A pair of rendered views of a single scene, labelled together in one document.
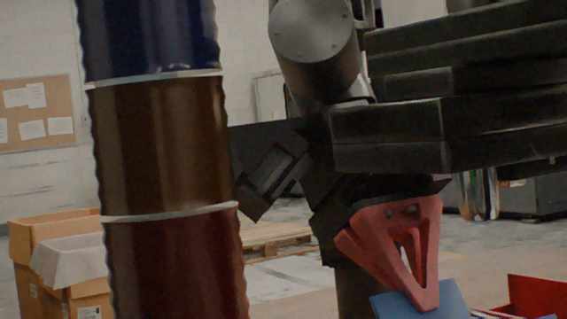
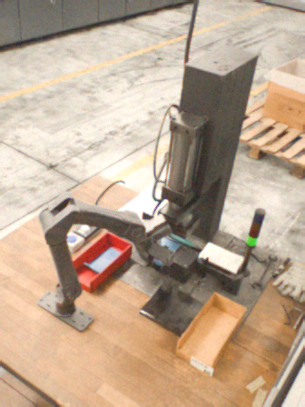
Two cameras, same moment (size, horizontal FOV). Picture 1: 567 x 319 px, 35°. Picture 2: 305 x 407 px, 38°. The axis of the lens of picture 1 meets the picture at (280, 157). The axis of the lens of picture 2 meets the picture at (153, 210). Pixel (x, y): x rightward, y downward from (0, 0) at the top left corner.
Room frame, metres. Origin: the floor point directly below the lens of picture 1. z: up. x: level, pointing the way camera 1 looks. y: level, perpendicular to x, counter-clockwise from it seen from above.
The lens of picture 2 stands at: (1.23, 0.87, 2.08)
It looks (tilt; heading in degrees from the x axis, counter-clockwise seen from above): 37 degrees down; 237
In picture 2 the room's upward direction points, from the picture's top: 6 degrees clockwise
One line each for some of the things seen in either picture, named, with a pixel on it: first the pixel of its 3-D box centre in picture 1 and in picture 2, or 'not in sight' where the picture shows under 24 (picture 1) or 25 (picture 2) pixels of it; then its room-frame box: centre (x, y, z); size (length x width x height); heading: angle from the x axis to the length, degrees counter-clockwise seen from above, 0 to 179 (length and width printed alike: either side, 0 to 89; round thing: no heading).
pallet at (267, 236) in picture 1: (244, 245); not in sight; (7.32, 0.37, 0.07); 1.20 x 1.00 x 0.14; 116
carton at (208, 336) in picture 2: not in sight; (212, 332); (0.53, 0.23, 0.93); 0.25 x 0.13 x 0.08; 28
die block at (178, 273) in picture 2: not in sight; (168, 258); (0.49, -0.12, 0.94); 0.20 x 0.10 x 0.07; 118
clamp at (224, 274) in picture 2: not in sight; (214, 272); (0.38, 0.03, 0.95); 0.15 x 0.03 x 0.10; 118
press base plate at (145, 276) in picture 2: not in sight; (182, 259); (0.41, -0.13, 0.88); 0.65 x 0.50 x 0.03; 118
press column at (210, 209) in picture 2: not in sight; (214, 153); (0.26, -0.24, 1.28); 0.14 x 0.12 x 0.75; 118
